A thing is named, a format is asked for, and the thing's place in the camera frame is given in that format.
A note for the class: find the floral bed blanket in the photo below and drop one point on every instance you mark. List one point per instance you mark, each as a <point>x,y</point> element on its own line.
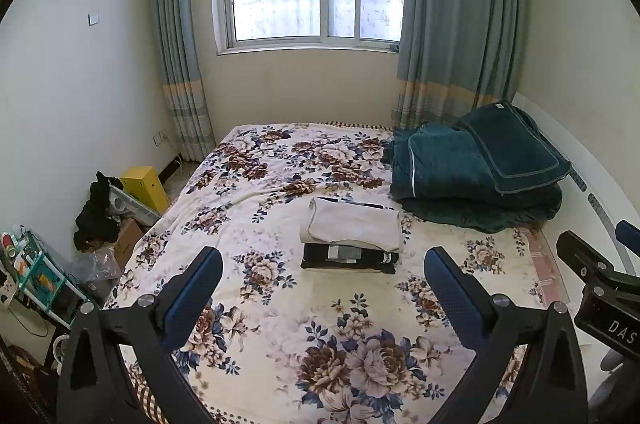
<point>280,314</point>

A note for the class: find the white wall switch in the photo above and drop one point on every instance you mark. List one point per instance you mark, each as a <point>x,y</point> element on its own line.
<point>93,18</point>

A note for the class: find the teal pillow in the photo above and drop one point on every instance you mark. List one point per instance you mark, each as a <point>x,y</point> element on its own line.
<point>515,149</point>

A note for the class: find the teal shelf rack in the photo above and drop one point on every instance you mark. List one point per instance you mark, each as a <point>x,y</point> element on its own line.
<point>40,274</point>

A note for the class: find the pink bed sheet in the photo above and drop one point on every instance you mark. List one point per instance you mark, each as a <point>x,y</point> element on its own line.
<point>542,259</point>

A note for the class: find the yellow box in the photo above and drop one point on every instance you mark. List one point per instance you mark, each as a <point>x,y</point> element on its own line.
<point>145,186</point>

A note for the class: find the clear plastic bag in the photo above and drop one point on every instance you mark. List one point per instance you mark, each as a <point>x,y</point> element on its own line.
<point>97,269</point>

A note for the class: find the white grey appliance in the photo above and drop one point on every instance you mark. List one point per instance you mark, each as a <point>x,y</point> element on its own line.
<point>137,206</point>

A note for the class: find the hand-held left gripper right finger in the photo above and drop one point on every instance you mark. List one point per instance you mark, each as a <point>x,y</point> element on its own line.
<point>452,296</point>

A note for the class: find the folded teal quilt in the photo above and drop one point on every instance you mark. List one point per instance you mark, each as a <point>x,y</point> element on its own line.
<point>440,174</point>

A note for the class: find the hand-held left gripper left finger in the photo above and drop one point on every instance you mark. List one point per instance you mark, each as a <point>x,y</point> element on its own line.
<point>194,296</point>

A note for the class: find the cardboard box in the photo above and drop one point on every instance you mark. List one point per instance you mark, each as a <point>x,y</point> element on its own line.
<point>129,241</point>

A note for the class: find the blue-grey striped curtain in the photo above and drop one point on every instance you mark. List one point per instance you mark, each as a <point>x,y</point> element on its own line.
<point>180,29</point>
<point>460,14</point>

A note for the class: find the white curved headboard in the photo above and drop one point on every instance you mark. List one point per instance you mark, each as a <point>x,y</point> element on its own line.
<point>595,184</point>

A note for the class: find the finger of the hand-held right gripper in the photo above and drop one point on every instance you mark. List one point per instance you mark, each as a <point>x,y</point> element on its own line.
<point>582,256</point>
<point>629,236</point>

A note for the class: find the folded dark striped sweater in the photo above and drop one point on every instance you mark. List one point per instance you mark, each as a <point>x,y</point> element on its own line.
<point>350,259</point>

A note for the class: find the white wall outlet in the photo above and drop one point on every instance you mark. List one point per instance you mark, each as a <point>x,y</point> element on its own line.
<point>160,138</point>

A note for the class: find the beige long-sleeve shirt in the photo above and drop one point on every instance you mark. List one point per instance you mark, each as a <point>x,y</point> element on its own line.
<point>355,224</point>

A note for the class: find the black cloth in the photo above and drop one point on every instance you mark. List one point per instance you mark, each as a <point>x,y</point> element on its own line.
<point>97,214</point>

